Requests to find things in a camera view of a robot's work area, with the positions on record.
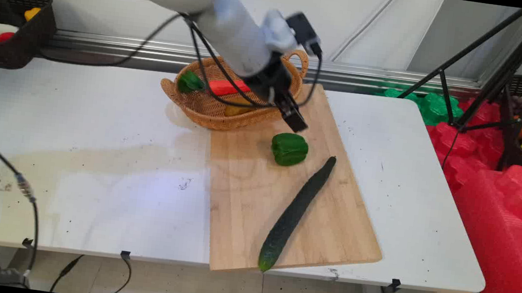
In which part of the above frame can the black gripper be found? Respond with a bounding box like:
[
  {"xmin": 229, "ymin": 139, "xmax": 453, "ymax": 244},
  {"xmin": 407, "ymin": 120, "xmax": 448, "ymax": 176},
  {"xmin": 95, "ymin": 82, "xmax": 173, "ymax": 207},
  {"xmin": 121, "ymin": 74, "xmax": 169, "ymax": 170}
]
[{"xmin": 243, "ymin": 50, "xmax": 317, "ymax": 135}]

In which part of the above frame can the yellow bell pepper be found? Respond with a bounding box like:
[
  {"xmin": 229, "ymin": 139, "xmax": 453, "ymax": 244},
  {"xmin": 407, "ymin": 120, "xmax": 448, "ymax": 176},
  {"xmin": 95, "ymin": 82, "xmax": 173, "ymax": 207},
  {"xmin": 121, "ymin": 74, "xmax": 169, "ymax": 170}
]
[{"xmin": 223, "ymin": 93, "xmax": 258, "ymax": 120}]

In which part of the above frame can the green bell pepper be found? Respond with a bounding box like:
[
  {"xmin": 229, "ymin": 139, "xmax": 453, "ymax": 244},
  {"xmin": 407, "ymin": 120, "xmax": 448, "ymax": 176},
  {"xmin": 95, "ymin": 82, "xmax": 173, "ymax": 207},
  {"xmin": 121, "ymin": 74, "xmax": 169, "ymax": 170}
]
[{"xmin": 268, "ymin": 131, "xmax": 311, "ymax": 169}]

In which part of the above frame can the orange carrot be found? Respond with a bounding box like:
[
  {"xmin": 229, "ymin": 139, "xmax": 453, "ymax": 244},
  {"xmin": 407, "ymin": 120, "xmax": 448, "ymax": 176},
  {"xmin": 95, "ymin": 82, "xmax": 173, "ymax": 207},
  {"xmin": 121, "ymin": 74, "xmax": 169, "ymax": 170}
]
[{"xmin": 207, "ymin": 77, "xmax": 253, "ymax": 100}]

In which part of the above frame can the wooden cutting board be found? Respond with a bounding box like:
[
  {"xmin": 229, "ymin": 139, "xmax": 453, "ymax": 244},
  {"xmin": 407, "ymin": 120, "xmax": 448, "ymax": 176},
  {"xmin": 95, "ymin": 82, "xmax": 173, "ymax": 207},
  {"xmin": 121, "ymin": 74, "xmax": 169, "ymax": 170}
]
[{"xmin": 194, "ymin": 72, "xmax": 402, "ymax": 290}]

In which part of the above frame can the long dark green cucumber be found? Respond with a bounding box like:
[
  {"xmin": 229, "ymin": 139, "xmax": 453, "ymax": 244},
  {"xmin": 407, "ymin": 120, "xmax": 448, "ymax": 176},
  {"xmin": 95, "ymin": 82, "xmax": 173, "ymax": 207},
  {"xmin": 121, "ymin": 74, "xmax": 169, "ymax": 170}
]
[{"xmin": 257, "ymin": 149, "xmax": 338, "ymax": 279}]

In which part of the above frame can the small green pepper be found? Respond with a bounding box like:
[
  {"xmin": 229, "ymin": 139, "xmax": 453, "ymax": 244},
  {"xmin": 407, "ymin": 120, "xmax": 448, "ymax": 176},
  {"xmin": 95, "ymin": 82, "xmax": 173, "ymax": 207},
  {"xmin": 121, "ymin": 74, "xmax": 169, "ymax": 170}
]
[{"xmin": 176, "ymin": 69, "xmax": 207, "ymax": 96}]

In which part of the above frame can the green foam mat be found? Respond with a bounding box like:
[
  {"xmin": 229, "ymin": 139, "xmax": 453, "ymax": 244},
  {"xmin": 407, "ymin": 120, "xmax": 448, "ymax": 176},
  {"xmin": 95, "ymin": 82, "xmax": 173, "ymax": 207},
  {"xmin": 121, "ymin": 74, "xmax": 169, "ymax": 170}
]
[{"xmin": 371, "ymin": 83, "xmax": 467, "ymax": 130}]

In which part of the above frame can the black tripod stand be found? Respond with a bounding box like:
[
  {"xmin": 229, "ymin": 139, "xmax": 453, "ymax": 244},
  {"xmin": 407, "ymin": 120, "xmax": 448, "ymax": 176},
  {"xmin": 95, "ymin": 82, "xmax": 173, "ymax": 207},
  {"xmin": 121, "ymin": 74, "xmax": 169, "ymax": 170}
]
[{"xmin": 390, "ymin": 0, "xmax": 522, "ymax": 174}]

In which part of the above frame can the red foam mat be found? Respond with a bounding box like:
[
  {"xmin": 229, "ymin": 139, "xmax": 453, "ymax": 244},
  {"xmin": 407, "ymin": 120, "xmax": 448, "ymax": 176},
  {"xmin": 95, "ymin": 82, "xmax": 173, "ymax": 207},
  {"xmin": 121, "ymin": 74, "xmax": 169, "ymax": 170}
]
[{"xmin": 408, "ymin": 94, "xmax": 522, "ymax": 293}]

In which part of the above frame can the black plastic mesh basket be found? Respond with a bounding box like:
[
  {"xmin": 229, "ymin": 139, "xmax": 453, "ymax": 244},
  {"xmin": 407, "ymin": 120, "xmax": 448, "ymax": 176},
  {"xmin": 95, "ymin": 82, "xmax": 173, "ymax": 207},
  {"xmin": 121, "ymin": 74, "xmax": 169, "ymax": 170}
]
[{"xmin": 0, "ymin": 0, "xmax": 61, "ymax": 76}]

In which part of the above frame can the small yellow toy vegetable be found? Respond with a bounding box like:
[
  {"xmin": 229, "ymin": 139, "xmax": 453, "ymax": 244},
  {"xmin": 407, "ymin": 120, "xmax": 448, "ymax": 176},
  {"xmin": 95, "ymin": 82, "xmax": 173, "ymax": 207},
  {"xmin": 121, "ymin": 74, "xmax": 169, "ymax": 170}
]
[{"xmin": 23, "ymin": 6, "xmax": 42, "ymax": 23}]

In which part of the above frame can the white toy radish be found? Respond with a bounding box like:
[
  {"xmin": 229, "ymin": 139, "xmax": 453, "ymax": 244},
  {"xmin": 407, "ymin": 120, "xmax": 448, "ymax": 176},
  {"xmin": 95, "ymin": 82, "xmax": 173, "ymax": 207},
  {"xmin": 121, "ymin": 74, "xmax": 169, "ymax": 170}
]
[{"xmin": 0, "ymin": 23, "xmax": 20, "ymax": 41}]

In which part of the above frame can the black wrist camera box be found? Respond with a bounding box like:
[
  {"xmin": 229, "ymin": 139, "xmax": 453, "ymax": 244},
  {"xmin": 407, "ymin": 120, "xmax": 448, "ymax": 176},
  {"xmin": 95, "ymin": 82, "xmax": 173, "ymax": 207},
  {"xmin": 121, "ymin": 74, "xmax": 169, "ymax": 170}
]
[{"xmin": 281, "ymin": 11, "xmax": 327, "ymax": 59}]

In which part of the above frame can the silver metal window rail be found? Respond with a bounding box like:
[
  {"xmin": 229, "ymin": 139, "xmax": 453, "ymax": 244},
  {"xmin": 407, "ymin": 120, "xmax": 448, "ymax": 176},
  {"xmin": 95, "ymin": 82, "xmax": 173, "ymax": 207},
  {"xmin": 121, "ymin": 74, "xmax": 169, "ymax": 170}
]
[{"xmin": 38, "ymin": 27, "xmax": 484, "ymax": 109}]

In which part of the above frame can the woven wicker basket with handles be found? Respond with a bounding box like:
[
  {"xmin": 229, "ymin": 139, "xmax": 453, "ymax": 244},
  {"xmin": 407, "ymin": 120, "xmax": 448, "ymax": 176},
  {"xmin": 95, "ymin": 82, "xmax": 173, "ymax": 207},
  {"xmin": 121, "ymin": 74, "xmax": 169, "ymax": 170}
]
[{"xmin": 156, "ymin": 35, "xmax": 311, "ymax": 140}]

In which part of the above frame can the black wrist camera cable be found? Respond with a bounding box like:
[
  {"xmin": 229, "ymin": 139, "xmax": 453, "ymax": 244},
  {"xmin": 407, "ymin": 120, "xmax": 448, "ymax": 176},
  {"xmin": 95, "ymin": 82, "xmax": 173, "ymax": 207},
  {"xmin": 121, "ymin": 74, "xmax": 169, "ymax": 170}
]
[{"xmin": 177, "ymin": 14, "xmax": 327, "ymax": 117}]

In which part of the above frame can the black looping cable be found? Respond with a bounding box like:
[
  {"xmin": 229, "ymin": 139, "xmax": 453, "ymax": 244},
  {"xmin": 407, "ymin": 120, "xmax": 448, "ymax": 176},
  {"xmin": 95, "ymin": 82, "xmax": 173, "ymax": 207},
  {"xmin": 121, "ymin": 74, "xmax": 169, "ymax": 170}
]
[{"xmin": 37, "ymin": 0, "xmax": 183, "ymax": 77}]

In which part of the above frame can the thin black cable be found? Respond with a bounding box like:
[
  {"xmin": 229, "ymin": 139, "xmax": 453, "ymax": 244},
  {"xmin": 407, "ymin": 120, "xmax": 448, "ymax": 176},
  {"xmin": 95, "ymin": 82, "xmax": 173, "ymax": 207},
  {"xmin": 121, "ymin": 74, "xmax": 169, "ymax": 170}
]
[
  {"xmin": 49, "ymin": 251, "xmax": 85, "ymax": 293},
  {"xmin": 103, "ymin": 249, "xmax": 135, "ymax": 293}
]

